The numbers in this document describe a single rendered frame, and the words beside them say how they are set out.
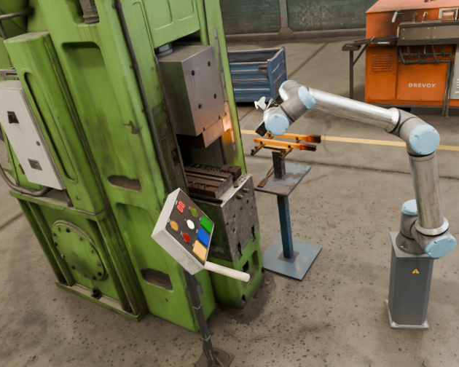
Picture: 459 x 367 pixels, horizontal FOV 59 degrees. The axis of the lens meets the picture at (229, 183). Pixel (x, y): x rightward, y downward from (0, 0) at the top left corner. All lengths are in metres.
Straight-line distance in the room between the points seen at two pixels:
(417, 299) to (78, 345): 2.25
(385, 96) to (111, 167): 4.08
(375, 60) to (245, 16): 5.64
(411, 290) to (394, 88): 3.47
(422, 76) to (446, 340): 3.49
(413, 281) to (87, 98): 2.08
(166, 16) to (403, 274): 1.91
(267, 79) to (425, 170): 4.31
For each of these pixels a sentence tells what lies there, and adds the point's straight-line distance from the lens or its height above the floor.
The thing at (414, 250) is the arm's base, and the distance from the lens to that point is 2.46.
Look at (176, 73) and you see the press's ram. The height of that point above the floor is 1.70.
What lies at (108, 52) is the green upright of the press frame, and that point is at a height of 1.88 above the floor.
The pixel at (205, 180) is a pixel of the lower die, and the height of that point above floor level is 0.99.
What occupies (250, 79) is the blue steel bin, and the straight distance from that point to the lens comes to 6.14.
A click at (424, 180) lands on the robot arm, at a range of 2.01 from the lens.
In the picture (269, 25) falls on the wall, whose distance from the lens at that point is 10.43.
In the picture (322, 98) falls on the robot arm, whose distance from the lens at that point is 1.80.
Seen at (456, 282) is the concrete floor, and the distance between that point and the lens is 3.25.
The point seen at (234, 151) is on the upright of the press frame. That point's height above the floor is 0.99.
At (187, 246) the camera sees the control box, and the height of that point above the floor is 1.07.
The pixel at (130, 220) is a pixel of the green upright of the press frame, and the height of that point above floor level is 0.83.
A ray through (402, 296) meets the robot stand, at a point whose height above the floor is 0.28.
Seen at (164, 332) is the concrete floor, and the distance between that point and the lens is 3.01.
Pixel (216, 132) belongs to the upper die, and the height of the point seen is 1.31.
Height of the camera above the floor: 2.22
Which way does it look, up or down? 31 degrees down
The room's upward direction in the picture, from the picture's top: 10 degrees counter-clockwise
